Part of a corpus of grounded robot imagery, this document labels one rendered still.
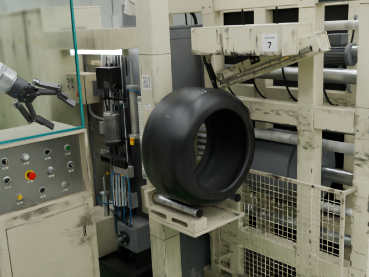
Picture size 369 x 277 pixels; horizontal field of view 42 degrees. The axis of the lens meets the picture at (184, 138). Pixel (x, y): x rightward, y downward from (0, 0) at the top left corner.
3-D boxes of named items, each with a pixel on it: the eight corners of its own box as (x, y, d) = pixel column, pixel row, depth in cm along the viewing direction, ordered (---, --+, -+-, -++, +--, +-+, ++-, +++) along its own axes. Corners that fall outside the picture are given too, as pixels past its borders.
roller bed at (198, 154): (195, 172, 299) (194, 126, 293) (212, 167, 309) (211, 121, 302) (218, 178, 285) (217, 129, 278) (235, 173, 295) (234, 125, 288)
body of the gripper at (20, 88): (20, 70, 167) (43, 84, 171) (7, 86, 171) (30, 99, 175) (15, 82, 161) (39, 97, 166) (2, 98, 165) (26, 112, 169)
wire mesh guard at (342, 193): (211, 265, 307) (208, 159, 291) (213, 264, 308) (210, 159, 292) (339, 323, 242) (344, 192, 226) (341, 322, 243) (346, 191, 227)
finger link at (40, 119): (37, 119, 174) (35, 120, 175) (53, 129, 178) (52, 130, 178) (38, 114, 177) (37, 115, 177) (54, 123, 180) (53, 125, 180)
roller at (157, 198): (152, 202, 259) (151, 194, 258) (158, 200, 262) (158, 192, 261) (197, 219, 233) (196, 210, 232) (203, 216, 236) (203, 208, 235)
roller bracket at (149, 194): (144, 207, 259) (143, 190, 256) (197, 188, 285) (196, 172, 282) (148, 209, 256) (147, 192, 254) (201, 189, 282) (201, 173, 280)
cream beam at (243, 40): (190, 55, 264) (189, 27, 260) (222, 51, 280) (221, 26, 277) (281, 56, 220) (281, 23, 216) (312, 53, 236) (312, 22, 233)
